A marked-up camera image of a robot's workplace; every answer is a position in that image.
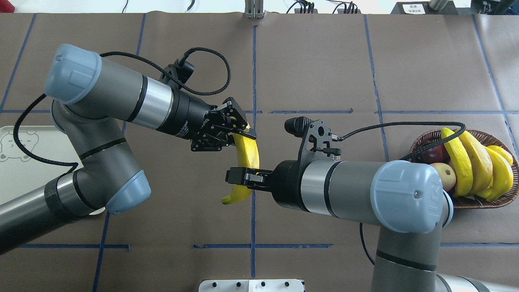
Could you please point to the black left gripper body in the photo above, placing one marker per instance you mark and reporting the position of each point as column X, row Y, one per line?
column 185, row 114

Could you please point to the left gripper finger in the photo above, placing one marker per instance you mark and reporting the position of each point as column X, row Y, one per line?
column 233, row 115
column 228, row 129

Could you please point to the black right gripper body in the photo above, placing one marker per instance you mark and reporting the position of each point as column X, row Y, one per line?
column 285, row 181

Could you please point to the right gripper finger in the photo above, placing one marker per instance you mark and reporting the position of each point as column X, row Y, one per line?
column 243, row 179
column 241, row 171

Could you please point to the yellow banana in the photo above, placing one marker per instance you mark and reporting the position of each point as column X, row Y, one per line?
column 462, row 166
column 502, row 180
column 482, row 168
column 245, row 162

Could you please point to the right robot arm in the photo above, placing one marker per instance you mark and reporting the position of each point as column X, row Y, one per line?
column 406, row 200

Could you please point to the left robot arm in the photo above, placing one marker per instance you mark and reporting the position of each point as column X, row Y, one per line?
column 90, row 93

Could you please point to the dark red apple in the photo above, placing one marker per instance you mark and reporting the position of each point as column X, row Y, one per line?
column 437, row 154

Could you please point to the pink peach apple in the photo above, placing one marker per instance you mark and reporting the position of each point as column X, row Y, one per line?
column 446, row 174

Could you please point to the white bear tray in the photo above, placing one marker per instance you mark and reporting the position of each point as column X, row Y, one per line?
column 20, row 174

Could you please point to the yellow lemon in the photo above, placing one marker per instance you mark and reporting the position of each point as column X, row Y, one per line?
column 501, row 151

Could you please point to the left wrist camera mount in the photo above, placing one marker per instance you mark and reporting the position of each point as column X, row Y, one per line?
column 180, row 72

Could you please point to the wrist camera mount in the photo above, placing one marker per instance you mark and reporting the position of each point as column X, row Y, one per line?
column 180, row 72
column 317, row 139

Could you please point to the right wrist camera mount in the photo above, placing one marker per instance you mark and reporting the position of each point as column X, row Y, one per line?
column 317, row 139

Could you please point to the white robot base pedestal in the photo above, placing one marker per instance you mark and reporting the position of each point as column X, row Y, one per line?
column 252, row 285

